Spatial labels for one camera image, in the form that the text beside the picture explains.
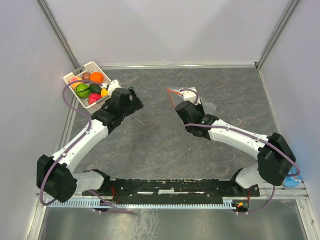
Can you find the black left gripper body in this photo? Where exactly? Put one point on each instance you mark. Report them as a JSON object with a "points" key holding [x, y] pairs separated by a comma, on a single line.
{"points": [[133, 105]]}

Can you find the clear zip top bag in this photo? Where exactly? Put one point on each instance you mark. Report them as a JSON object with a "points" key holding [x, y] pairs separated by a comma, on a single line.
{"points": [[205, 107]]}

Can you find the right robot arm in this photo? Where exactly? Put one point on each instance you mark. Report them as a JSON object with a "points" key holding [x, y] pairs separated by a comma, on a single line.
{"points": [[274, 157]]}

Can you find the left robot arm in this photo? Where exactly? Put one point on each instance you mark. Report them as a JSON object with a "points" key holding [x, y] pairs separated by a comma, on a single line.
{"points": [[55, 174]]}

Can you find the yellow lemon toy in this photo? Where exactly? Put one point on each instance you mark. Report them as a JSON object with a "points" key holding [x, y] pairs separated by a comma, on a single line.
{"points": [[104, 92]]}

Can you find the red apple toy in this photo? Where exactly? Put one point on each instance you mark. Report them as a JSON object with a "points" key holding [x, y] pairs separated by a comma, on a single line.
{"points": [[93, 97]]}

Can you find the dark green avocado toy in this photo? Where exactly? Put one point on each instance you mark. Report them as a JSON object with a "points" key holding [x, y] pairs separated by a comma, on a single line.
{"points": [[95, 88]]}

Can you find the orange toy fruit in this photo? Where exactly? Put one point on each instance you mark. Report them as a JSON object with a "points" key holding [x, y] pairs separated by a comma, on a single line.
{"points": [[96, 77]]}

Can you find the green watermelon toy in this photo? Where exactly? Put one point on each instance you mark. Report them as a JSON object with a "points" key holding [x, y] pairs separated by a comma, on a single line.
{"points": [[83, 90]]}

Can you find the brown toy fruit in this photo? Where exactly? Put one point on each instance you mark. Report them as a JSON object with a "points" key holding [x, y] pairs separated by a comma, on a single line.
{"points": [[86, 76]]}

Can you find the white plastic basket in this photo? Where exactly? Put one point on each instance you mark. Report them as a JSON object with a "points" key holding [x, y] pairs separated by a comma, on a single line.
{"points": [[88, 67]]}

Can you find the peach toy fruit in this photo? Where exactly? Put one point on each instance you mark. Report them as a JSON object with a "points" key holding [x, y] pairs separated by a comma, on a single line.
{"points": [[75, 81]]}

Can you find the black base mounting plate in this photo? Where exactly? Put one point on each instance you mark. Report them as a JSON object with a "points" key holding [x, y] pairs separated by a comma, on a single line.
{"points": [[174, 191]]}

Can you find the blue patterned cloth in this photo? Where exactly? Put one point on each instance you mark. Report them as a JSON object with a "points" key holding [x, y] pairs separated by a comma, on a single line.
{"points": [[292, 181]]}

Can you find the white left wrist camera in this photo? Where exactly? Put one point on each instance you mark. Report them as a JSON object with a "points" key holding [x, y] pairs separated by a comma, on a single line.
{"points": [[110, 87]]}

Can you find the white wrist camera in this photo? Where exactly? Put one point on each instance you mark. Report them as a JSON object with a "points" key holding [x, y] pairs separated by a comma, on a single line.
{"points": [[110, 87], [190, 95]]}

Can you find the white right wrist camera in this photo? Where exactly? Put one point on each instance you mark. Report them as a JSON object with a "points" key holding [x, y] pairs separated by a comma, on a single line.
{"points": [[190, 95]]}

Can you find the light blue cable duct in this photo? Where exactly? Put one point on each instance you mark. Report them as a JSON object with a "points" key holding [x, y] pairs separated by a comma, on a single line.
{"points": [[96, 203]]}

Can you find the aluminium frame rail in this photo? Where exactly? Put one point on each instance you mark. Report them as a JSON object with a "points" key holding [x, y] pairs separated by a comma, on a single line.
{"points": [[265, 189]]}

